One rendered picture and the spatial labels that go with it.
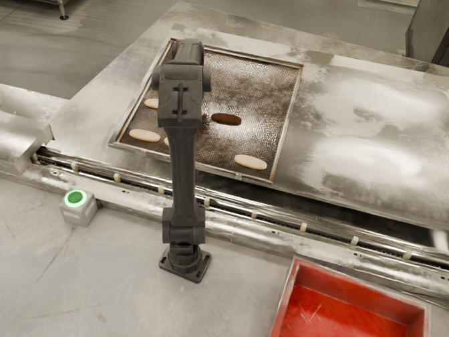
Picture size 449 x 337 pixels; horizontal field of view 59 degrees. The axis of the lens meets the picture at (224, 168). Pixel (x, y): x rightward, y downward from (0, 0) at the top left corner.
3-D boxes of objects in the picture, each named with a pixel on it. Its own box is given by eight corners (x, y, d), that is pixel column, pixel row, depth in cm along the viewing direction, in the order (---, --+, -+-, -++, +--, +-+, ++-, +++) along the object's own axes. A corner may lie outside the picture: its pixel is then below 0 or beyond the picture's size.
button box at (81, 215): (65, 228, 114) (54, 204, 106) (79, 206, 119) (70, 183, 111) (91, 235, 113) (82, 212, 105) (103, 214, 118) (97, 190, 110)
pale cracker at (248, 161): (232, 162, 119) (232, 160, 118) (236, 153, 121) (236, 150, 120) (264, 172, 118) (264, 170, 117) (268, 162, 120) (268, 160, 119)
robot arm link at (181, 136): (145, 104, 64) (208, 105, 64) (154, 57, 73) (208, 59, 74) (163, 250, 97) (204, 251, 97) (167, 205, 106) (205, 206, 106)
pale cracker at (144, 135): (127, 137, 124) (127, 135, 123) (132, 128, 126) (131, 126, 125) (158, 144, 123) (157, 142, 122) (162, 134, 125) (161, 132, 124)
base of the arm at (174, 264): (157, 267, 104) (199, 285, 101) (154, 251, 98) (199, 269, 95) (172, 241, 109) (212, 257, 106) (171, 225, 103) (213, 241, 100)
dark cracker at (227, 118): (210, 121, 128) (209, 118, 127) (212, 111, 130) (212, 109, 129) (240, 126, 127) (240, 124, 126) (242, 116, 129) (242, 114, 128)
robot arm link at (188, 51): (152, 97, 73) (210, 99, 73) (150, 65, 70) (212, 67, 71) (170, 59, 112) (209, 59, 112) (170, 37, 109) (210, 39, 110)
